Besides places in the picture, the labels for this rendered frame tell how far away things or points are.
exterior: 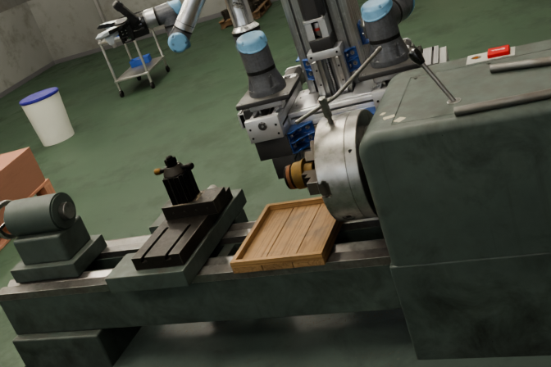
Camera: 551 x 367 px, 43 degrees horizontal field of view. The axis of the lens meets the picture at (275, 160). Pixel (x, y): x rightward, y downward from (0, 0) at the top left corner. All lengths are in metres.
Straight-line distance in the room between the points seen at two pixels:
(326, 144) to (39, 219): 1.13
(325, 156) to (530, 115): 0.56
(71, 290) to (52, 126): 5.82
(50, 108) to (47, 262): 5.64
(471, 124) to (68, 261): 1.52
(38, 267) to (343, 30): 1.45
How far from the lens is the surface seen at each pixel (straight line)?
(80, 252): 2.62
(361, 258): 2.01
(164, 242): 2.28
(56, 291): 2.59
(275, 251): 2.15
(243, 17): 2.81
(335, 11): 2.77
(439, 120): 1.73
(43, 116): 8.24
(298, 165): 2.08
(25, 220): 2.63
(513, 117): 1.70
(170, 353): 2.55
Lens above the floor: 1.89
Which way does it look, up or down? 21 degrees down
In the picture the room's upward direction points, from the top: 19 degrees counter-clockwise
